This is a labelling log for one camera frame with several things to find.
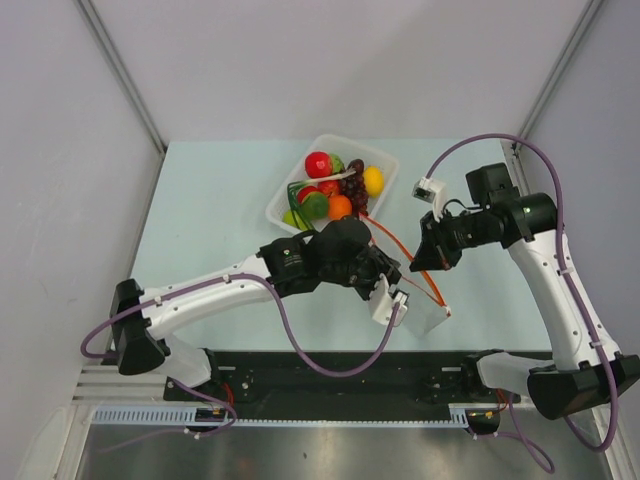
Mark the white cable duct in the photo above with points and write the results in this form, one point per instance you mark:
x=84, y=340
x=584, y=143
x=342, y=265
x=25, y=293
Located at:
x=160, y=416
x=482, y=418

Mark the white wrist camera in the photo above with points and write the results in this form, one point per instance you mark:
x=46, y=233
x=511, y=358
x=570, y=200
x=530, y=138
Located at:
x=433, y=192
x=387, y=304

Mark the red green apple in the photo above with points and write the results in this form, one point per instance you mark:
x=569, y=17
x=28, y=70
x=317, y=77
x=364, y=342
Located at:
x=313, y=204

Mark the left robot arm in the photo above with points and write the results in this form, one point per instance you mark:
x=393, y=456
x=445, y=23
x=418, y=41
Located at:
x=343, y=253

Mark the yellow lemon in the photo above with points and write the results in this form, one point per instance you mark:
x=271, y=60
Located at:
x=374, y=181

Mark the large red apple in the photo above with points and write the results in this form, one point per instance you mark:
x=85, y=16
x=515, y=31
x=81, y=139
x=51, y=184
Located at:
x=318, y=164

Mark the yellow green pear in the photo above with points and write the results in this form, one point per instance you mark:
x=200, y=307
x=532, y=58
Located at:
x=294, y=219

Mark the green custard apple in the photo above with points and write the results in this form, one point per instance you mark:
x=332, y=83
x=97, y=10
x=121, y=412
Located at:
x=336, y=164

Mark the small red apple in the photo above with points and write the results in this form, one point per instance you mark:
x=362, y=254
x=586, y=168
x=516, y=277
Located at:
x=329, y=188

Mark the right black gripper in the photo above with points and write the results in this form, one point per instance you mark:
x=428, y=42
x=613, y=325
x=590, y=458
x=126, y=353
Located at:
x=435, y=252

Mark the right aluminium rail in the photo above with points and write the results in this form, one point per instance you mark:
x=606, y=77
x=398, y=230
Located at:
x=513, y=163

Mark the orange fruit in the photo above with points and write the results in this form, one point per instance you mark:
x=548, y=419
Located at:
x=339, y=207

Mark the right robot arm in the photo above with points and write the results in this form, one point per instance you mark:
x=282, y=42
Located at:
x=587, y=368

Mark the aluminium frame post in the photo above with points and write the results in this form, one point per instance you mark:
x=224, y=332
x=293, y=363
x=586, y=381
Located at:
x=118, y=68
x=571, y=48

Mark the left white cable duct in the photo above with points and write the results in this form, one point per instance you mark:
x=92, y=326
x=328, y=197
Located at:
x=160, y=416

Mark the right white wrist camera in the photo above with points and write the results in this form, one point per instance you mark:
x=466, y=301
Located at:
x=433, y=192

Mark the white plastic basket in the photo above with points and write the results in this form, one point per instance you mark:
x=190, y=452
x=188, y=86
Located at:
x=347, y=150

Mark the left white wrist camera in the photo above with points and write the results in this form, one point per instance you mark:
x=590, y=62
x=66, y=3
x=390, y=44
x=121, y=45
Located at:
x=387, y=304

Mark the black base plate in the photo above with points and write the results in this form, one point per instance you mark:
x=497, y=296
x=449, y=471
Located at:
x=399, y=387

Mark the clear zip bag orange zipper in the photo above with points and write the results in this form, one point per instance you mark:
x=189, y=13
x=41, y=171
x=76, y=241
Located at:
x=426, y=306

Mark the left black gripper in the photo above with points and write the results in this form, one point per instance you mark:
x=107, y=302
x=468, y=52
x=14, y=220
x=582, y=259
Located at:
x=381, y=264

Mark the left aluminium frame post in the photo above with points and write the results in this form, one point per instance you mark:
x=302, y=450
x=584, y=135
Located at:
x=118, y=68

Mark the dark plum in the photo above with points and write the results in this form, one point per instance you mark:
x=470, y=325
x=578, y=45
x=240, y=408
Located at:
x=357, y=165

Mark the dark purple grape bunch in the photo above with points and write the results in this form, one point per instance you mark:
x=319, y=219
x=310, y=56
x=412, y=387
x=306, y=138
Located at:
x=353, y=187

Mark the right aluminium frame post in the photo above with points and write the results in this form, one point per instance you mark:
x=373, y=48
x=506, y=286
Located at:
x=571, y=48

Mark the right white cable duct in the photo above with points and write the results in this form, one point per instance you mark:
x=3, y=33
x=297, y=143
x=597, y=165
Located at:
x=482, y=418

